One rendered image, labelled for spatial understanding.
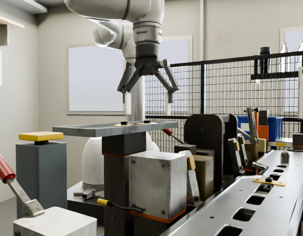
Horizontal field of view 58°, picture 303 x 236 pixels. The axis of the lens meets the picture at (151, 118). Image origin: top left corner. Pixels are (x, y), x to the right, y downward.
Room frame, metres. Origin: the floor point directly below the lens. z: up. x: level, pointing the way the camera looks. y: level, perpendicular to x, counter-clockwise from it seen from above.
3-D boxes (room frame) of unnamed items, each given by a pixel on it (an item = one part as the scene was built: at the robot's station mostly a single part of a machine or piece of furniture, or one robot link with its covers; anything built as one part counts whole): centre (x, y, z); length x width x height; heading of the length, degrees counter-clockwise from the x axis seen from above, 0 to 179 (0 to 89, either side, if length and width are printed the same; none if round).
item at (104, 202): (0.57, 0.07, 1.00); 0.12 x 0.01 x 0.01; 57
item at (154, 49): (0.84, 0.01, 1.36); 0.08 x 0.07 x 0.09; 67
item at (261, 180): (0.76, -0.33, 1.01); 0.08 x 0.04 x 0.01; 57
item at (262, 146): (1.29, -0.52, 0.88); 0.04 x 0.04 x 0.37; 57
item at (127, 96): (0.87, 0.08, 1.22); 0.03 x 0.01 x 0.07; 157
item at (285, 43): (1.75, -0.85, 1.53); 0.07 x 0.07 x 0.20
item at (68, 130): (0.75, 0.07, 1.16); 0.37 x 0.14 x 0.02; 147
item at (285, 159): (1.05, -0.52, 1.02); 0.03 x 0.03 x 0.07
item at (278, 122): (1.65, -0.62, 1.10); 0.30 x 0.17 x 0.13; 50
